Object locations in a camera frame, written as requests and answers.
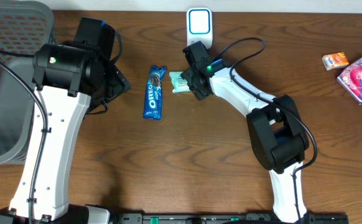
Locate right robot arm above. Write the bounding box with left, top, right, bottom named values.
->
left=181, top=41, right=310, bottom=223

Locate red purple snack packet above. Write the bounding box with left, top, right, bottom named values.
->
left=336, top=57, right=362, bottom=105

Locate blue Oreo cookie pack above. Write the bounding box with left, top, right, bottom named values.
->
left=142, top=65, right=167, bottom=119

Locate small orange tissue pack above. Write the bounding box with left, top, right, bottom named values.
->
left=322, top=52, right=350, bottom=70

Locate grey plastic mesh basket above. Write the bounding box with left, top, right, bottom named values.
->
left=0, top=1, right=55, bottom=165

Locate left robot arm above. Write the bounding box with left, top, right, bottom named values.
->
left=0, top=17, right=131, bottom=223

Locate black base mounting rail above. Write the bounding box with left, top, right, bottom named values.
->
left=113, top=212, right=349, bottom=224

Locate white barcode scanner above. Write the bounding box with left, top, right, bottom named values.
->
left=186, top=7, right=213, bottom=49

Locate teal wet wipes pack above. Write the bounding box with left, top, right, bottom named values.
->
left=169, top=72, right=190, bottom=93

